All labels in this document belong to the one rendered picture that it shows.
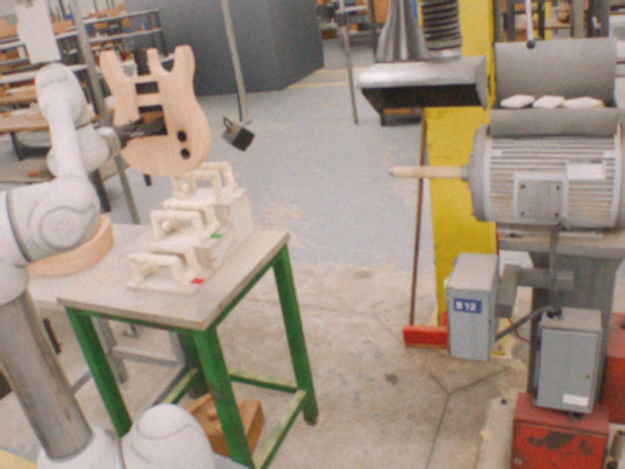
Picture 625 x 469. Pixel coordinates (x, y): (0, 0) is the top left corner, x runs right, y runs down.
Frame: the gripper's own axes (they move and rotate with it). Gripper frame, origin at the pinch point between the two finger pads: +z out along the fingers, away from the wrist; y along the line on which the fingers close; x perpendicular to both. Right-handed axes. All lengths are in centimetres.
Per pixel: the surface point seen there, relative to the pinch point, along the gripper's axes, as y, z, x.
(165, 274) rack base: -2, -10, -50
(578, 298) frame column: 124, -9, -48
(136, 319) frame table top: -3, -28, -56
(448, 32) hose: 92, 5, 17
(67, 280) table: -46, -14, -54
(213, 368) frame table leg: 23, -30, -69
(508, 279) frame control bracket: 107, -16, -40
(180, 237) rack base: -1.3, 0.8, -41.4
